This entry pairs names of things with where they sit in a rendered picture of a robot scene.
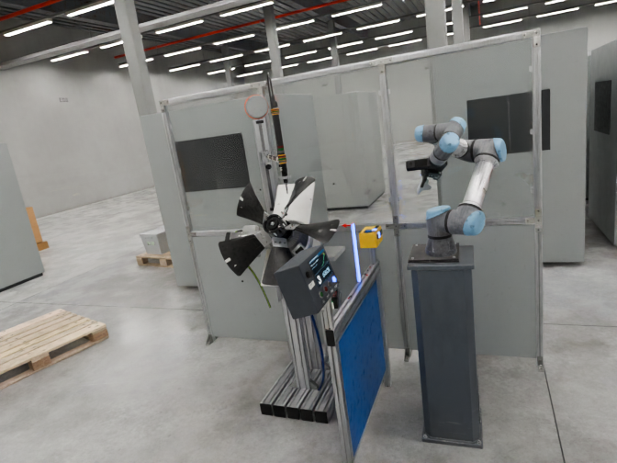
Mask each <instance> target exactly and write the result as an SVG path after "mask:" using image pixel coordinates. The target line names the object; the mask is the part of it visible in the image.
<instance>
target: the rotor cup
mask: <svg viewBox="0 0 617 463"><path fill-rule="evenodd" d="M271 222H274V223H275V224H274V225H271ZM283 223H284V224H285V225H286V226H288V225H289V224H291V223H290V222H288V221H287V220H283V218H282V217H281V216H279V215H277V214H271V215H269V216H268V217H267V218H266V219H265V220H264V224H263V227H264V231H265V232H266V233H267V234H269V235H270V237H271V238H272V237H277V238H285V239H286V241H289V240H290V238H291V237H292V235H293V231H285V227H286V226H284V225H283ZM274 233H275V234H276V235H274Z"/></svg>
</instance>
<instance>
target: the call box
mask: <svg viewBox="0 0 617 463"><path fill-rule="evenodd" d="M374 228H375V226H372V227H365V228H364V229H363V230H362V231H361V232H360V233H359V240H360V247H361V248H377V246H378V245H379V244H380V243H381V242H382V240H383V238H382V235H381V236H380V237H379V239H377V236H376V235H377V234H378V233H379V231H380V230H381V226H379V227H378V228H377V229H376V231H374V232H372V231H371V232H365V230H373V229H374Z"/></svg>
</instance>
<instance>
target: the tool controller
mask: <svg viewBox="0 0 617 463"><path fill-rule="evenodd" d="M319 271H320V275H321V277H322V280H323V282H324V283H323V284H322V285H321V287H320V288H319V285H318V283H317V280H316V278H315V275H316V274H317V273H318V272H319ZM274 275H275V279H276V281H277V283H278V286H279V287H280V290H281V292H282V294H283V297H284V299H285V301H286V305H287V307H288V309H289V311H290V314H291V316H292V318H293V320H295V319H298V318H303V317H307V316H310V315H314V314H318V313H319V312H320V311H321V309H322V308H323V307H324V305H325V304H326V303H327V302H328V300H329V299H330V298H331V296H332V295H333V293H334V292H335V291H336V290H337V288H338V287H339V283H338V281H337V278H336V276H335V274H334V272H333V269H332V267H331V263H330V260H329V258H328V256H327V254H326V251H325V249H324V246H323V244H320V245H317V246H314V247H311V248H308V249H305V250H302V251H300V252H299V253H298V254H296V255H295V256H294V257H293V258H291V259H290V260H289V261H288V262H287V263H285V264H284V265H283V266H282V267H280V268H279V269H278V270H277V271H275V272H274ZM332 277H335V278H336V281H335V283H333V282H332V279H331V278H332ZM328 281H330V282H331V283H332V286H331V288H330V287H329V286H328ZM324 286H326V287H327V288H328V292H327V293H325V292H324V289H323V287H324ZM320 291H322V292H323V298H321V297H320V294H319V292H320Z"/></svg>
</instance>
